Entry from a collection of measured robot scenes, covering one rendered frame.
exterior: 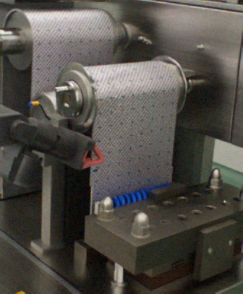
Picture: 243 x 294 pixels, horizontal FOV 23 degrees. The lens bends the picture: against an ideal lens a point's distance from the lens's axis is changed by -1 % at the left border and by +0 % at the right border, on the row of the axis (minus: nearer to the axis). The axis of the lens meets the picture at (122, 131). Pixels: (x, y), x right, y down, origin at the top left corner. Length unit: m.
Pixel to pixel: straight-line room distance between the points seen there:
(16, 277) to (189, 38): 0.68
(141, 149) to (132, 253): 0.28
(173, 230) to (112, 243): 0.12
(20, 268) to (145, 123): 0.41
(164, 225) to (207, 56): 0.43
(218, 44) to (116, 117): 0.31
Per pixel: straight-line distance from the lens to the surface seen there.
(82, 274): 1.26
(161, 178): 1.38
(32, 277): 1.25
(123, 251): 1.14
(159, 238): 1.14
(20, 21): 1.42
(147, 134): 1.30
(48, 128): 1.12
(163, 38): 1.49
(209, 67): 1.39
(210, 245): 1.23
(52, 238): 1.34
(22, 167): 1.11
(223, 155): 4.55
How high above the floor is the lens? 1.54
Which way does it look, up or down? 16 degrees down
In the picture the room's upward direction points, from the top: 3 degrees clockwise
